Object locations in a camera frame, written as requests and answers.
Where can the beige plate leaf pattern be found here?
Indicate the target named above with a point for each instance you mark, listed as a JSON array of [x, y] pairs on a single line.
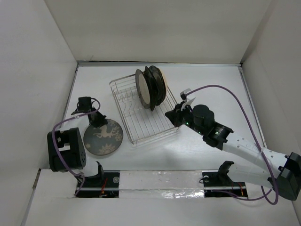
[[165, 81]]

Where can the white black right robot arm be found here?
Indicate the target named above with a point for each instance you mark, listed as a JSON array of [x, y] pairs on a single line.
[[277, 171]]

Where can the cream plate brown metallic rim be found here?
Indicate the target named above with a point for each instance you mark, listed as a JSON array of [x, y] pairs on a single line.
[[142, 88]]

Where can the steel wire dish rack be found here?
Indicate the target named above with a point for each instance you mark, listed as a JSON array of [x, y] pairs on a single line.
[[141, 125]]

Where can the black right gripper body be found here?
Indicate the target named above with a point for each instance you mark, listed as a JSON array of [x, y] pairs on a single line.
[[186, 116]]

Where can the silver front table rail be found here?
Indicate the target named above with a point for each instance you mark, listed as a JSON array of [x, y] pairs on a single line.
[[169, 184]]

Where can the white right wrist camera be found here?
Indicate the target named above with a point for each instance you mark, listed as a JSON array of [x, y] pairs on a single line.
[[187, 98]]

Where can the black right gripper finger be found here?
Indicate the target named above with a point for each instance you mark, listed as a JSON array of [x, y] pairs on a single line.
[[178, 124], [174, 116]]

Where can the cream plate black striped rim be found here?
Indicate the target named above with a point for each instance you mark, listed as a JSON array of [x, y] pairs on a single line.
[[161, 84]]

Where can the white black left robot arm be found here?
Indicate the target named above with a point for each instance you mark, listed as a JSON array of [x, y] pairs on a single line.
[[66, 152]]

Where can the grey plate tree pattern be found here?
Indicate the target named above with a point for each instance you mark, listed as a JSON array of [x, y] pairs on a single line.
[[103, 140]]

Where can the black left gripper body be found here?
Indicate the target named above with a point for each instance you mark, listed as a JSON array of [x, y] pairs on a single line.
[[92, 109]]

